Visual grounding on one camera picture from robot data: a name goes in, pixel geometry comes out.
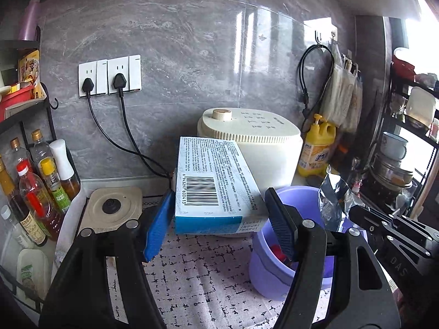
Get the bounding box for white lidded food container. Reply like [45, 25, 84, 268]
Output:
[16, 249, 50, 300]

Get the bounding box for purple plastic trash bucket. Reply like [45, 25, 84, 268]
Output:
[249, 186, 324, 301]

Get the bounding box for snack packet on rack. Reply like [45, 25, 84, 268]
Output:
[18, 50, 42, 99]

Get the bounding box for black power cable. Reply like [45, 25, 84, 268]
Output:
[81, 77, 173, 181]
[112, 72, 173, 179]

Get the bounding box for left black power cable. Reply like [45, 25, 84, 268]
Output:
[81, 77, 173, 181]

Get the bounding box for cream induction cooker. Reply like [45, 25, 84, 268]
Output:
[78, 186, 143, 233]

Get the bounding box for blue white cardboard box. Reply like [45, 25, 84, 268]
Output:
[174, 137, 268, 236]

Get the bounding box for white wall socket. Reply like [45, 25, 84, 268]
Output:
[107, 54, 142, 94]
[78, 59, 108, 98]

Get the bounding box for hanging beige bags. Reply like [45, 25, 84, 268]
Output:
[320, 40, 363, 134]

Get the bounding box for red cap oil bottle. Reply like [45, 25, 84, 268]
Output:
[16, 160, 64, 241]

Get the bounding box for white top oil sprayer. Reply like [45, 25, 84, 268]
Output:
[49, 139, 80, 200]

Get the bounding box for gold cap clear bottle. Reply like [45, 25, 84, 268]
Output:
[31, 129, 53, 165]

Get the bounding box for black dish rack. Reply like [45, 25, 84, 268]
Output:
[367, 63, 438, 218]

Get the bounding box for yellow dish soap bottle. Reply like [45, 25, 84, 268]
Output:
[298, 114, 336, 177]

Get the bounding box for left white wall socket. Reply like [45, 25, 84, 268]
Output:
[78, 59, 108, 98]

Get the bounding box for white enamel mug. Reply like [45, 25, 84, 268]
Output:
[379, 132, 408, 160]

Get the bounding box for white air fryer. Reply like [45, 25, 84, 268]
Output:
[197, 108, 303, 197]

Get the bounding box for red paper piece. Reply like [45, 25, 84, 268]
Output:
[270, 244, 288, 262]

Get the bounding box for small white cap jar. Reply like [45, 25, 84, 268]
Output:
[1, 204, 34, 249]

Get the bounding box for black metal kitchen rack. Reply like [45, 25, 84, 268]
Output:
[1, 27, 58, 322]

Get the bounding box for shiny snack foil bag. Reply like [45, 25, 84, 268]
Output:
[319, 165, 365, 232]

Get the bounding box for right black power cable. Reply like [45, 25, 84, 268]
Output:
[112, 72, 173, 179]

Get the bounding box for yellow cap green label bottle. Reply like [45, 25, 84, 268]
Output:
[40, 157, 71, 214]

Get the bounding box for right white wall socket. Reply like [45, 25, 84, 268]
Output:
[107, 54, 142, 94]

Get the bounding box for stacked steel pots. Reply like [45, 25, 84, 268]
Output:
[370, 152, 413, 189]

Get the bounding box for hanging black coiled cable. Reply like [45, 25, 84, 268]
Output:
[296, 43, 336, 118]

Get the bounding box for dark soy sauce bottle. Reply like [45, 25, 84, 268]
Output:
[0, 159, 48, 246]

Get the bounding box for red container on rack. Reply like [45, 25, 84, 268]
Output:
[1, 83, 33, 121]

